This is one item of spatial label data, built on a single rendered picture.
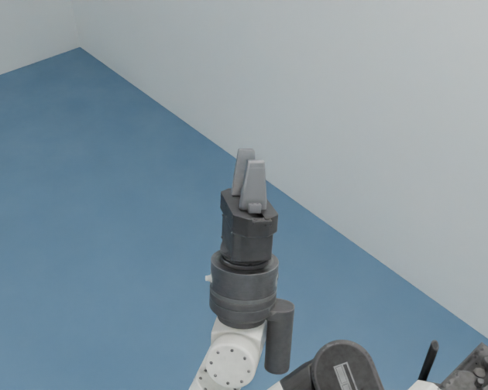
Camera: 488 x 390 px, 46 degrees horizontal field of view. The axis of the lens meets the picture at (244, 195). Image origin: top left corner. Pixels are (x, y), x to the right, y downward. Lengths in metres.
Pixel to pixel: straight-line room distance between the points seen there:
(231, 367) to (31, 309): 2.16
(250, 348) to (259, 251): 0.13
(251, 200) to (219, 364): 0.21
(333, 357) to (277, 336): 0.16
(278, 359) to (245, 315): 0.09
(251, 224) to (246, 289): 0.09
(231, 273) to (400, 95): 1.78
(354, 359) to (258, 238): 0.30
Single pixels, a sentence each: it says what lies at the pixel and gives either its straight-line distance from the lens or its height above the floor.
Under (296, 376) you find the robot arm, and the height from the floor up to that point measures 1.34.
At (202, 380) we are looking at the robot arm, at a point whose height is 1.42.
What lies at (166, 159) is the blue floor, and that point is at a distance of 3.51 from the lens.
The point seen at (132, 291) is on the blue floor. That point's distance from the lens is 2.82.
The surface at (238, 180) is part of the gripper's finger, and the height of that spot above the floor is 1.67.
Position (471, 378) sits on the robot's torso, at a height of 1.37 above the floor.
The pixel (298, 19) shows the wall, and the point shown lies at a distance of 2.68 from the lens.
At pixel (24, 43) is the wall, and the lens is 4.65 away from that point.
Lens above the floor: 2.15
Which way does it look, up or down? 42 degrees down
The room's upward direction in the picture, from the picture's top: straight up
